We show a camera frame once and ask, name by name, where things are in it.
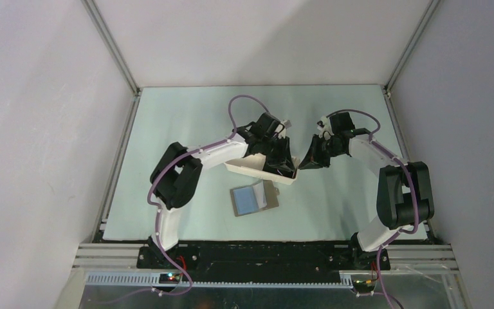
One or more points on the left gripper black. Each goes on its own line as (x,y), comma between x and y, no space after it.
(279,160)

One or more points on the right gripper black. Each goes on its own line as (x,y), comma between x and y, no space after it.
(314,160)

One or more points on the white plastic tray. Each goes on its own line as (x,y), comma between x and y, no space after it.
(253,166)

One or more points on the beige card holder wallet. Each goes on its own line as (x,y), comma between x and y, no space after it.
(266,193)

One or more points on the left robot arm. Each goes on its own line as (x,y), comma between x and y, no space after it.
(175,178)

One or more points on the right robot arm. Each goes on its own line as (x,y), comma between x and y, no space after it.
(404,195)

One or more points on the black credit cards stack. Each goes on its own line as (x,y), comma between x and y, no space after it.
(284,173)

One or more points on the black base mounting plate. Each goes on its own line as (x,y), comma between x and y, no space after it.
(261,262)

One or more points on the right circuit board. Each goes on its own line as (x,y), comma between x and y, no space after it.
(364,283)

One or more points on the circuit board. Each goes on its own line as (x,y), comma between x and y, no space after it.
(364,283)
(170,278)

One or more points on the left circuit board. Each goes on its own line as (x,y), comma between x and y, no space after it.
(170,278)

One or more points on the aluminium frame rail front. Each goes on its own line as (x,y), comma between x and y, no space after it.
(116,263)

